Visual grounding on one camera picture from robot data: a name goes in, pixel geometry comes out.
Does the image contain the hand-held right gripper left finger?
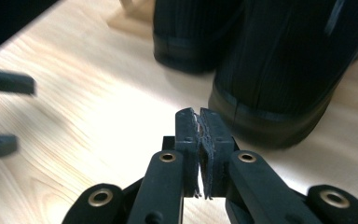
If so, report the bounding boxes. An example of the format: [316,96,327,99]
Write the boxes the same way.
[174,107,202,199]

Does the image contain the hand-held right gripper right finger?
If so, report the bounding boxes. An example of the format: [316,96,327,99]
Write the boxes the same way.
[199,107,236,201]

